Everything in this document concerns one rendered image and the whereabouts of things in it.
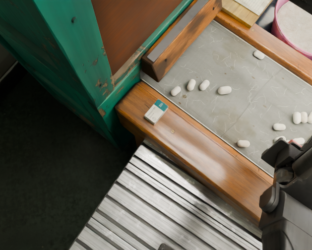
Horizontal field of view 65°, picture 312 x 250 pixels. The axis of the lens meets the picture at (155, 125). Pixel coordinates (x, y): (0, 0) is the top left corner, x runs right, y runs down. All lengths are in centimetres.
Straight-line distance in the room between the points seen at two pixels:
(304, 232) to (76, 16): 43
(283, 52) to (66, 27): 64
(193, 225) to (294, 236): 37
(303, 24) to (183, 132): 54
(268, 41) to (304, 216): 54
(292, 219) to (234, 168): 27
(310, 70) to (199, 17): 36
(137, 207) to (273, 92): 51
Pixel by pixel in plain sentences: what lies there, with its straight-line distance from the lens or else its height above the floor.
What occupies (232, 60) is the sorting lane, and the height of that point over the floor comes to 74.
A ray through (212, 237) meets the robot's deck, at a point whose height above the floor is 67.
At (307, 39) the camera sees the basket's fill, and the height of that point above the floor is 73.
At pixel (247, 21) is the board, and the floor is 78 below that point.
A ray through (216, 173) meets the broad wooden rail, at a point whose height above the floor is 76.
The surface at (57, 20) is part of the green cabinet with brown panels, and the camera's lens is 34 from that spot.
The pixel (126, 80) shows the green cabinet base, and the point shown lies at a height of 82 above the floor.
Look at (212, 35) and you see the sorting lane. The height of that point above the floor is 74.
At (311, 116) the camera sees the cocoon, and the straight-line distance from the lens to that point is 80.
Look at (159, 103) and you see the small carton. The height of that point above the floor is 79.
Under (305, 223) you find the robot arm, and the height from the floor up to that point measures 101.
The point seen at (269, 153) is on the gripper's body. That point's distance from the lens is 59.
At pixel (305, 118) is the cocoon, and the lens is 79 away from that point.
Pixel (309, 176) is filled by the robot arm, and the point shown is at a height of 101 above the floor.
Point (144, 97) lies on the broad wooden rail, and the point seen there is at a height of 76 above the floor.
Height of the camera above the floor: 139
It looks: 75 degrees down
